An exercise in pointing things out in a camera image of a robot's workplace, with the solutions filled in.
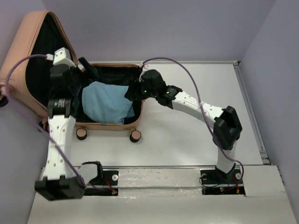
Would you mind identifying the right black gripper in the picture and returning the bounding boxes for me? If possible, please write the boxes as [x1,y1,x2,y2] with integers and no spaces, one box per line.
[124,78,157,102]

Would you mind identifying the light blue cloth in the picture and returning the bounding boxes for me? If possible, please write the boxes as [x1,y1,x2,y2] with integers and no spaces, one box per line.
[81,82,135,125]

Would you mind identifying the pink hard-shell suitcase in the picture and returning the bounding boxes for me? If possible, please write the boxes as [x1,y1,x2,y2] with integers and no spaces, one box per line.
[0,9,147,143]

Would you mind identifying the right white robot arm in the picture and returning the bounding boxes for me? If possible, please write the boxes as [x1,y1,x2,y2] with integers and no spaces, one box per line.
[125,70,242,183]

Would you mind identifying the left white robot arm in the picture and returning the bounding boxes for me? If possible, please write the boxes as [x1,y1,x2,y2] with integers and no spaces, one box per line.
[35,56,86,201]

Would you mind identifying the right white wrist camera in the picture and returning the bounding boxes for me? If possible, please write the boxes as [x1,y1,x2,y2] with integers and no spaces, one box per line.
[139,64,149,82]

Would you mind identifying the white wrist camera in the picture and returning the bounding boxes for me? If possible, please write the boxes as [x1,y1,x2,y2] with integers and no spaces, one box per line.
[139,64,149,82]
[53,47,75,67]

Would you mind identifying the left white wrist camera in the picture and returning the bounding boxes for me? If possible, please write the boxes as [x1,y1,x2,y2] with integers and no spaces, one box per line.
[53,47,75,67]

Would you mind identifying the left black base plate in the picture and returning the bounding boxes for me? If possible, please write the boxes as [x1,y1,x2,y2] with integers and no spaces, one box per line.
[84,170,119,196]

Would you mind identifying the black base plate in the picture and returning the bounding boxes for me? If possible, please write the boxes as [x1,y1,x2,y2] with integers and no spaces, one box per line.
[199,169,246,196]
[84,170,119,196]

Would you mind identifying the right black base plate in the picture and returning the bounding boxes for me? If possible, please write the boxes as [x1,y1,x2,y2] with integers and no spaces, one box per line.
[199,169,246,196]

